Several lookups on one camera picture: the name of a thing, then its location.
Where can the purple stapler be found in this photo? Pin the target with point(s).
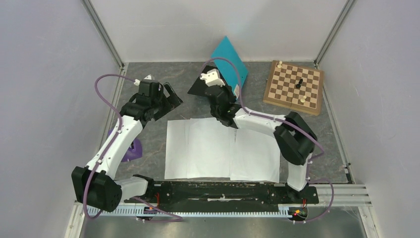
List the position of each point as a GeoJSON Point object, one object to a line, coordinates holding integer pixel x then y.
{"type": "Point", "coordinates": [133, 151]}

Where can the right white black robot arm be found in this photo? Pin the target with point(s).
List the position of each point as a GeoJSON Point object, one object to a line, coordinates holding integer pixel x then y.
{"type": "Point", "coordinates": [295, 139]}

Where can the black blue file folder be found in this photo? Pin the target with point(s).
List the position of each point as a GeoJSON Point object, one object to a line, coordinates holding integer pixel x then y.
{"type": "Point", "coordinates": [227, 66]}

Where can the white slotted cable duct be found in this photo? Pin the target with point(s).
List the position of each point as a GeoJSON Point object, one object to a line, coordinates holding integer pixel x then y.
{"type": "Point", "coordinates": [143, 211]}

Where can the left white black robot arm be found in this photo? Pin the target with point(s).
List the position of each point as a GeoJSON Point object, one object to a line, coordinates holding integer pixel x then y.
{"type": "Point", "coordinates": [94, 184]}

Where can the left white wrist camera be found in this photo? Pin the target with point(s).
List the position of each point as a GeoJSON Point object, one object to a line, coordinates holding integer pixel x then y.
{"type": "Point", "coordinates": [147, 78]}

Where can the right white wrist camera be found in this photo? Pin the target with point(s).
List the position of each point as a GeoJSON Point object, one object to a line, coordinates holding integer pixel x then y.
{"type": "Point", "coordinates": [212, 78]}

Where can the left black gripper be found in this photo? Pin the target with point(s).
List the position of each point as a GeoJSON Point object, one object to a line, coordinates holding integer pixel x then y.
{"type": "Point", "coordinates": [171, 102]}

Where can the wooden chessboard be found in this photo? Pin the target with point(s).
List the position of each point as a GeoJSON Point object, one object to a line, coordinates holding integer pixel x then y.
{"type": "Point", "coordinates": [280, 89]}

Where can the black chess piece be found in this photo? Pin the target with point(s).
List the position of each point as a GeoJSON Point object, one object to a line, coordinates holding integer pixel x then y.
{"type": "Point", "coordinates": [299, 84]}

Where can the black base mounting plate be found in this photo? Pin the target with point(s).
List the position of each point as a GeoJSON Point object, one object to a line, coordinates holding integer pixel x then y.
{"type": "Point", "coordinates": [206, 196]}

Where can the right white paper sheet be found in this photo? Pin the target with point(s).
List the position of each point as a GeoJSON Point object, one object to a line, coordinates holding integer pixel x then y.
{"type": "Point", "coordinates": [256, 157]}

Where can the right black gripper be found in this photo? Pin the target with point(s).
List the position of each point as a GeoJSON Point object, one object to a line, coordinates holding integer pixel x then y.
{"type": "Point", "coordinates": [227, 88]}

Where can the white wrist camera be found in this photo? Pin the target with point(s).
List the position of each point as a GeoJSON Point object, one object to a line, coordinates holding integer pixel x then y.
{"type": "Point", "coordinates": [212, 78]}
{"type": "Point", "coordinates": [147, 78]}

